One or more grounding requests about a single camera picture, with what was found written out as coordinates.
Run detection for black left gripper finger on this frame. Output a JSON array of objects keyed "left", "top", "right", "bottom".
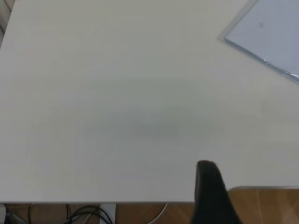
[{"left": 190, "top": 160, "right": 244, "bottom": 224}]

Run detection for transparent zip bag red zipper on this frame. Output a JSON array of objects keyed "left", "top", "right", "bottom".
[{"left": 217, "top": 0, "right": 299, "bottom": 84}]

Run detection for white table leg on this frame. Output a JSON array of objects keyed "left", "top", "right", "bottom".
[{"left": 100, "top": 203, "right": 117, "bottom": 224}]

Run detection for white paper stack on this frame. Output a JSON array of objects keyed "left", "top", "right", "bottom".
[{"left": 225, "top": 0, "right": 299, "bottom": 79}]

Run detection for white floor cable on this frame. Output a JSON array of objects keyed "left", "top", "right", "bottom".
[{"left": 145, "top": 203, "right": 168, "bottom": 224}]

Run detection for black floor cable bundle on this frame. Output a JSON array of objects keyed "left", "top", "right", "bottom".
[{"left": 64, "top": 204, "right": 110, "bottom": 224}]

